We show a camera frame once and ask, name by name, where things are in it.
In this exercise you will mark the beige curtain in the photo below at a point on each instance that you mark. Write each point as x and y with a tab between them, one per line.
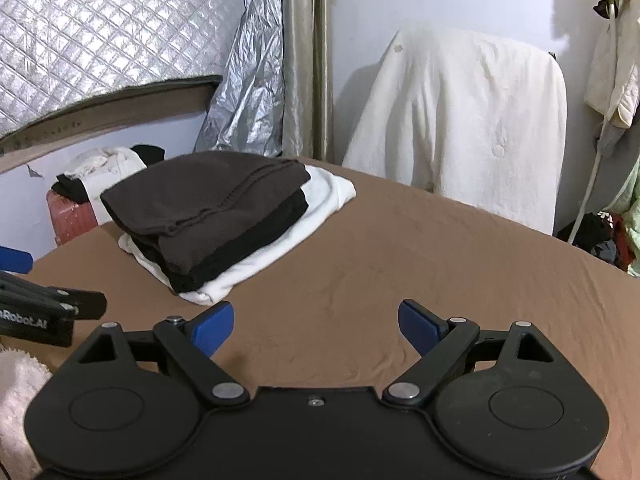
300	60

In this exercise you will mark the black folded garment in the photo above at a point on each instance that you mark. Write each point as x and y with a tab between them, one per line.
250	245

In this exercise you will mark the pile of dark clothes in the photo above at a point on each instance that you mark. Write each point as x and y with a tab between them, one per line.
595	235

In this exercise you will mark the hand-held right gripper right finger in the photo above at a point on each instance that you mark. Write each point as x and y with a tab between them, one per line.
420	330

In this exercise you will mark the red suitcase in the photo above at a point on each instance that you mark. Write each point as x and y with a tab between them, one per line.
70	220

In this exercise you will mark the silver quilted window cover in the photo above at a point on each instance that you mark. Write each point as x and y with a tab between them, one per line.
100	25

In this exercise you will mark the light green garment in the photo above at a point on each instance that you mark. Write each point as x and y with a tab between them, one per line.
631	200

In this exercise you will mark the brown window sill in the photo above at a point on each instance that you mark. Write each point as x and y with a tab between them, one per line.
100	115

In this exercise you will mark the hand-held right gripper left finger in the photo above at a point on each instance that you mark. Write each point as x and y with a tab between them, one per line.
215	327

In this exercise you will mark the silver crinkled foil sheet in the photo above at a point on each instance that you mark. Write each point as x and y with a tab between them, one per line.
250	85

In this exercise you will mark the white bent pole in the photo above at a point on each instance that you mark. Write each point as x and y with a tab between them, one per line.
589	195

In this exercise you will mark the white fleece blanket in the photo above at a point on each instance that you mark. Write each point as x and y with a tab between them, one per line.
460	125

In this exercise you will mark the white crumpled cloth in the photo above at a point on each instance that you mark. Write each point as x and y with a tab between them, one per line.
110	165

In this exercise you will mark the white folded garment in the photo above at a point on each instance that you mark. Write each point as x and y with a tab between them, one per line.
320	195

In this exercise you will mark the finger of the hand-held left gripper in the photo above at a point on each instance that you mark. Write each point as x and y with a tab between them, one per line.
15	260
50	300

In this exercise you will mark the person's left forearm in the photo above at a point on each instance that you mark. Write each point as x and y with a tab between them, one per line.
20	410

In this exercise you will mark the small black cloth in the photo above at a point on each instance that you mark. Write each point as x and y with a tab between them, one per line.
70	187

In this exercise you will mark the cream padded jacket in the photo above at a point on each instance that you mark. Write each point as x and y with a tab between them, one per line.
615	70

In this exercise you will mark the dark brown knit sweater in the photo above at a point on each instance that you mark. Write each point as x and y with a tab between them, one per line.
200	195

